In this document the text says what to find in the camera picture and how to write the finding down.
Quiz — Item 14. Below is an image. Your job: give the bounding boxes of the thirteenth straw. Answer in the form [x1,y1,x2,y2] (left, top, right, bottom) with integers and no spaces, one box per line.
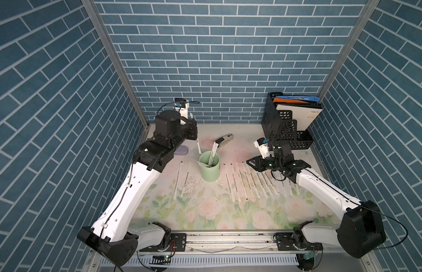
[172,161,183,200]

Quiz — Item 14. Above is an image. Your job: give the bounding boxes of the purple fabric glasses case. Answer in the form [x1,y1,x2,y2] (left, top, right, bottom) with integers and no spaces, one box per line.
[174,145,189,156]

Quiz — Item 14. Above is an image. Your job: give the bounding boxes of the black mesh file holder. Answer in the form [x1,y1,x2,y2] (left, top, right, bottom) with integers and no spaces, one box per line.
[262,92,313,150]

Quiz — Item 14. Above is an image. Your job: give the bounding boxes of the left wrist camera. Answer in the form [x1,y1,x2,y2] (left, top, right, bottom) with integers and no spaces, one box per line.
[174,98,190,119]

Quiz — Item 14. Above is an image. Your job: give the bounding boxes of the blue folder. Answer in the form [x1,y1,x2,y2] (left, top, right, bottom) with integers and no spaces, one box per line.
[275,96,319,103]

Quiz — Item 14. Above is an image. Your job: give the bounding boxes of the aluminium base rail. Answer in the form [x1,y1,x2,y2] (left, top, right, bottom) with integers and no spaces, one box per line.
[90,230,373,256]

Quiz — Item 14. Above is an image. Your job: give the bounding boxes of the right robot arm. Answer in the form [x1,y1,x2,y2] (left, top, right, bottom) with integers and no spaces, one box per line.
[247,155,386,258]

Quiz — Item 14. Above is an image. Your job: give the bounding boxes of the green cylindrical cup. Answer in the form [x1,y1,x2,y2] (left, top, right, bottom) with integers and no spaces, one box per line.
[199,151,220,182]

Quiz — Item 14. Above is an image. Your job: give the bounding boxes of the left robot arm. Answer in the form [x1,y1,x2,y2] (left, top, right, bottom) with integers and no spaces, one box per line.
[77,110,197,267]

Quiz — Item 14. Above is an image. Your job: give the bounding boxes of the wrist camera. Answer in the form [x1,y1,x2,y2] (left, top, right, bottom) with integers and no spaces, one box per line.
[174,98,190,119]
[254,137,270,159]

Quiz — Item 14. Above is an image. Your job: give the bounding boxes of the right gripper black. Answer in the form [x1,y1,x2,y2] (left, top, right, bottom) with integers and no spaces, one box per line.
[245,155,281,172]

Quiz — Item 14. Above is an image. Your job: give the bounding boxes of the white vented cable duct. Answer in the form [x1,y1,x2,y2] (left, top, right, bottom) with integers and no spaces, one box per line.
[99,254,299,268]

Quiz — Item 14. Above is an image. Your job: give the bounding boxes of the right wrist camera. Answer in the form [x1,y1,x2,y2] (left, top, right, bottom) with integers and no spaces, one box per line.
[254,137,270,159]

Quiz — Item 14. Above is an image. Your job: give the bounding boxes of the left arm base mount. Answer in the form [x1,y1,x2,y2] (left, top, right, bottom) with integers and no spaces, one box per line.
[139,232,187,253]

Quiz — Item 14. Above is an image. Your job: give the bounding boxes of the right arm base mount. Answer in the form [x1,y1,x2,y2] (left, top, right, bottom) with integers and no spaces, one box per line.
[272,232,323,251]

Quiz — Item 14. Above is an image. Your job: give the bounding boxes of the wrapped straws in cup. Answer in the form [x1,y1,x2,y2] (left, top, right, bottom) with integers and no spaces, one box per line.
[197,142,218,168]

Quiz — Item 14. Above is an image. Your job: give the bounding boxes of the eleventh straw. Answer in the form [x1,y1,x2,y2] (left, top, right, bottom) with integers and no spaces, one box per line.
[180,162,192,198]

